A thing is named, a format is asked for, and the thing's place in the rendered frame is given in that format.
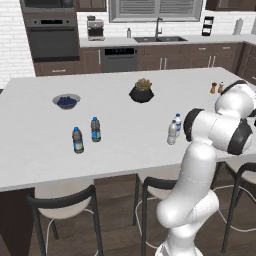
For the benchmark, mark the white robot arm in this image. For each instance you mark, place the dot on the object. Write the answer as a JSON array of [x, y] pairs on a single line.
[[195, 186]]

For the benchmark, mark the dark bottle with blue cap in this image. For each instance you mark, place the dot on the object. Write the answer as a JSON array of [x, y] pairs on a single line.
[[95, 129], [78, 140]]

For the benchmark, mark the succulent in black pot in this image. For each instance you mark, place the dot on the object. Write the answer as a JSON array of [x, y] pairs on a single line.
[[142, 91]]

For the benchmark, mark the clear plastic bottle grey cap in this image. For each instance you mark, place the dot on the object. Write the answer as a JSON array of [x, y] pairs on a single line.
[[172, 132]]

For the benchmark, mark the clear plastic bottle blue label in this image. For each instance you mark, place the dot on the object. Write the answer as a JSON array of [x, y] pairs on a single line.
[[178, 122]]

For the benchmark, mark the bowl of blueberries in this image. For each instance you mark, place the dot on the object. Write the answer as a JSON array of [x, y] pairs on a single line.
[[66, 101]]

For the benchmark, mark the dishwasher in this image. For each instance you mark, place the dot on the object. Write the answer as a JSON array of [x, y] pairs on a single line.
[[119, 59]]

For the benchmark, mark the dark wood base cupboards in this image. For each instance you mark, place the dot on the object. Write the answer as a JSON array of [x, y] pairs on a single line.
[[186, 56]]

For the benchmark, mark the brown pepper shaker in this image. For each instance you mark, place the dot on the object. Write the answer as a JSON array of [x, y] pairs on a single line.
[[213, 88]]

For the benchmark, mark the soap dispenser bottle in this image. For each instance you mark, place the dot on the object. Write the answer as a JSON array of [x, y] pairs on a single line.
[[128, 33]]

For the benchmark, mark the sink with black tap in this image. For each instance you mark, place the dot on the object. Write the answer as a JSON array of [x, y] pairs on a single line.
[[160, 37]]

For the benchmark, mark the brown salt shaker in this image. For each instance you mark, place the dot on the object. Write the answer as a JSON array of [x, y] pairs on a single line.
[[220, 87]]

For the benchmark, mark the coffee machine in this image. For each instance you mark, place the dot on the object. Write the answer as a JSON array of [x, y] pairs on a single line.
[[95, 29]]

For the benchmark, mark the window with blinds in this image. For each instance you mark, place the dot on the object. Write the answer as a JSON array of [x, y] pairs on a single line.
[[155, 10]]

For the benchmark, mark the microwave oven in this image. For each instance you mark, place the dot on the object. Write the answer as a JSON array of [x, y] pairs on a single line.
[[47, 5]]

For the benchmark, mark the paper towel roll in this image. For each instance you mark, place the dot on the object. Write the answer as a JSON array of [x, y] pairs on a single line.
[[238, 26]]

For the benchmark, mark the white stool with black frame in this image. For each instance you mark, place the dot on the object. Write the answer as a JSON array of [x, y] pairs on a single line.
[[156, 191], [65, 208], [240, 186]]

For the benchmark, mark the stainless wall oven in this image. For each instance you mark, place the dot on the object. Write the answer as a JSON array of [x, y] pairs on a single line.
[[52, 36]]

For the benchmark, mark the dark wood wall cupboard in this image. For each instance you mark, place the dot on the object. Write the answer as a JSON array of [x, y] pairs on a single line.
[[90, 5], [230, 5]]

